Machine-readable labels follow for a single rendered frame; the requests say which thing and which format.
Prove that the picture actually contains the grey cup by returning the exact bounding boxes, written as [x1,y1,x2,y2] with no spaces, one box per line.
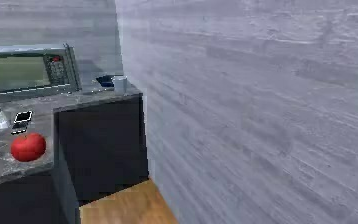
[112,75,128,95]

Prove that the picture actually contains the dark blue bowl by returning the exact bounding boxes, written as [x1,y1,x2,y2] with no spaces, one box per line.
[95,75,115,88]

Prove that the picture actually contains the black kitchen counter cabinet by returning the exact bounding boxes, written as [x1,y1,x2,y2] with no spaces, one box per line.
[0,81,150,224]

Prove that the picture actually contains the red apple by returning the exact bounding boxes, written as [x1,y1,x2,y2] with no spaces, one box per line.
[10,132,48,163]

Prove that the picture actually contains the grey microwave oven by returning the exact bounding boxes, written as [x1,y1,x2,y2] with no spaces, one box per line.
[0,43,83,106]

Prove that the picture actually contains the black mobile phone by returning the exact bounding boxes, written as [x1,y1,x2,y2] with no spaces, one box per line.
[10,110,34,136]

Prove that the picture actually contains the clear glass shaker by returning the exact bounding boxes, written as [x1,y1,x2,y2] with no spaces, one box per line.
[0,106,10,130]

